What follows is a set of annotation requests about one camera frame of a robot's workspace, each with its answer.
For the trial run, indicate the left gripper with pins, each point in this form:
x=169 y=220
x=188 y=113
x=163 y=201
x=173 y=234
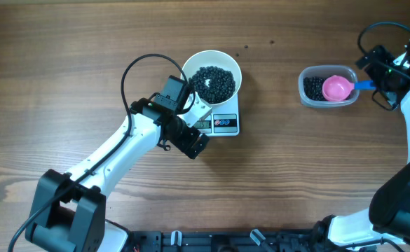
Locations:
x=185 y=144

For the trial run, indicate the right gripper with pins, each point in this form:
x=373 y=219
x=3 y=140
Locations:
x=373 y=68

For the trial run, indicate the pink scoop blue handle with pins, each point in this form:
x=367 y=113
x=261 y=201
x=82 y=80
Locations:
x=338 y=88

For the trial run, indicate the white bowl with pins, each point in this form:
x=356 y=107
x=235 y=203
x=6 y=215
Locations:
x=214 y=58

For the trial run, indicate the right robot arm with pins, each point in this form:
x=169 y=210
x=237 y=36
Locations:
x=387 y=220

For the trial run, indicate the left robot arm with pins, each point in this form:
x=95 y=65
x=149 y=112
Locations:
x=68 y=209

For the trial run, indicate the white digital kitchen scale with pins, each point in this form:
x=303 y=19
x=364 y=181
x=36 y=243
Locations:
x=223 y=121

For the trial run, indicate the black beans in bowl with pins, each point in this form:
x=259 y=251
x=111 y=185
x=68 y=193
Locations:
x=213 y=84

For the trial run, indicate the clear plastic container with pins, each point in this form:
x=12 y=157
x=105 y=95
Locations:
x=325 y=71

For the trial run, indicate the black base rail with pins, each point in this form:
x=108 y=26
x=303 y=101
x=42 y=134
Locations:
x=256 y=240

